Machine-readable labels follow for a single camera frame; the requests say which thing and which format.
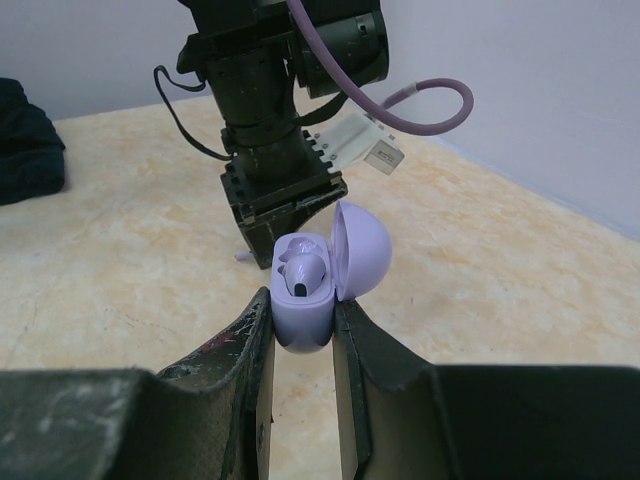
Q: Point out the dark blue cloth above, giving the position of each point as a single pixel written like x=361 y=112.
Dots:
x=32 y=153

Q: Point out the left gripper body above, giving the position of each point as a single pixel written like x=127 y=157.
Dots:
x=264 y=212

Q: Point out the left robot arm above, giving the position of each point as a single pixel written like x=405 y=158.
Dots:
x=270 y=89

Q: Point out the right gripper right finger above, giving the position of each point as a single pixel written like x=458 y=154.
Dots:
x=402 y=417

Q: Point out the purple earbud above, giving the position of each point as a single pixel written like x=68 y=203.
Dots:
x=303 y=273
x=243 y=256

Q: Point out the purple earbud charging case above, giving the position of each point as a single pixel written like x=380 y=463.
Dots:
x=357 y=256

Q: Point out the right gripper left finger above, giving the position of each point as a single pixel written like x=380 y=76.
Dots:
x=206 y=416

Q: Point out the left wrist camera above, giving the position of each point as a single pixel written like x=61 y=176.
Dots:
x=357 y=138

